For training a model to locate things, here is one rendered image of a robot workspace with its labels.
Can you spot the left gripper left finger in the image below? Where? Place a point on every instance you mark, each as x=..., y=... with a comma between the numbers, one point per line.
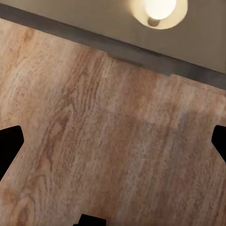
x=11, y=140

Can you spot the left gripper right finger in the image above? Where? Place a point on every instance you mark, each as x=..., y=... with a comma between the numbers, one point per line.
x=219, y=140

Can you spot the coffee table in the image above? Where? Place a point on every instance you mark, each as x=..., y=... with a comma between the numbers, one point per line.
x=183, y=37

